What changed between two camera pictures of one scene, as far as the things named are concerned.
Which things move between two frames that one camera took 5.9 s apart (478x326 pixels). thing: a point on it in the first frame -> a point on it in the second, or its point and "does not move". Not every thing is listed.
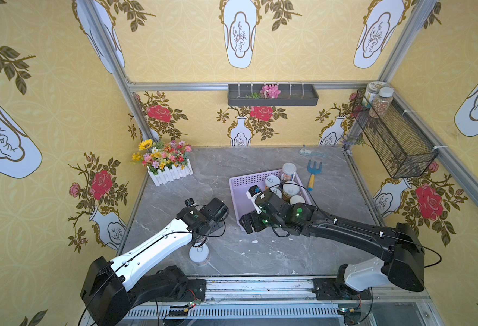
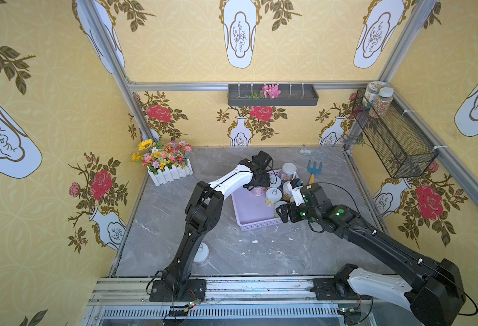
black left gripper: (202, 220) -> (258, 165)
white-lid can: (199, 255) does not move
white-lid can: (290, 188) does not move
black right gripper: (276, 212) -> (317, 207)
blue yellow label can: (288, 170) does not move
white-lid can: (271, 180) does not move
